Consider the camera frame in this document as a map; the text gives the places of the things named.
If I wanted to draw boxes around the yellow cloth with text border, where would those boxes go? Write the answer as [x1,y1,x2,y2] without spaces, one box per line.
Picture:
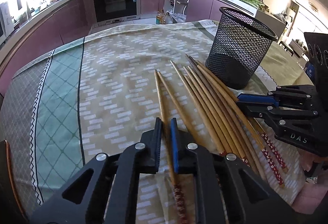
[247,42,312,95]

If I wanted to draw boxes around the right human hand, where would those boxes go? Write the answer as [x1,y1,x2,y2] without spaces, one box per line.
[298,150,327,172]

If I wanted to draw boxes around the white microwave oven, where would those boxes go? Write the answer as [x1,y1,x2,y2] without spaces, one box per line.
[0,2,14,44]

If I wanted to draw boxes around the wooden chopstick on cloth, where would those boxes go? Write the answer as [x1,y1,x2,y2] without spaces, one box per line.
[170,60,228,157]
[184,66,263,173]
[196,61,288,173]
[200,70,285,189]
[186,55,267,180]
[183,66,250,166]

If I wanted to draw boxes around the patterned beige green tablecloth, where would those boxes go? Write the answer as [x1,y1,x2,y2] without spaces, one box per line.
[0,19,308,224]

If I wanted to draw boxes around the pink sleeve forearm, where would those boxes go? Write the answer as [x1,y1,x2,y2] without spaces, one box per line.
[292,182,327,215]

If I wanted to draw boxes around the black mesh utensil holder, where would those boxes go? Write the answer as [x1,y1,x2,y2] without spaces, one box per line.
[205,7,277,90]

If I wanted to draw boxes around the dark sauce bottle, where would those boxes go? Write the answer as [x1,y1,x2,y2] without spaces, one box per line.
[163,12,173,25]

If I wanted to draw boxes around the cooking oil bottle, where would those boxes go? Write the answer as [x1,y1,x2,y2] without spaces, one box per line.
[156,10,165,25]

